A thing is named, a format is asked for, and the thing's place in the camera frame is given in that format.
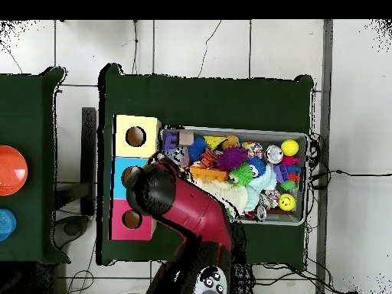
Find wooden box with three holes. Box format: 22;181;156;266
109;113;162;241

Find shallow clear mesh bin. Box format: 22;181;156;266
158;125;309;227

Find blue spiky ball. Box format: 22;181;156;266
187;136;209;163

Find orange toy building block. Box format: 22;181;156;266
189;166;230;183

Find purple toy block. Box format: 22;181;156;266
162;132;179;152

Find purple spiky ball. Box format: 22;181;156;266
217;146;250;172

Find green spiky ball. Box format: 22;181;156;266
229;162;255;188

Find cream knitted cloth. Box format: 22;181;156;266
204;179;249;214

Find dark green table cloth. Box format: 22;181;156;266
97;63;315;272
0;66;70;266

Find plain yellow ball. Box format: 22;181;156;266
281;139;300;157

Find yellow smiley face ball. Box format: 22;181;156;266
277;192;297;212

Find orange round disc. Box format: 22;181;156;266
0;145;29;197

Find blue round disc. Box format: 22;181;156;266
0;207;18;242

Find black cable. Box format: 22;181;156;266
309;168;392;185

